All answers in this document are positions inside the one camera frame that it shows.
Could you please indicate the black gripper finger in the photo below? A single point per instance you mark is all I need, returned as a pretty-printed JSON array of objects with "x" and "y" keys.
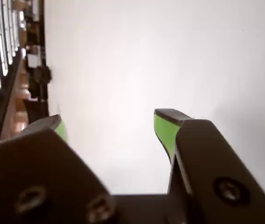
[
  {"x": 36, "y": 168},
  {"x": 211, "y": 163}
]

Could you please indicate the dark office chair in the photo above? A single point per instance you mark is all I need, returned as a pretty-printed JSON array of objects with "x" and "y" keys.
[{"x": 41, "y": 74}]

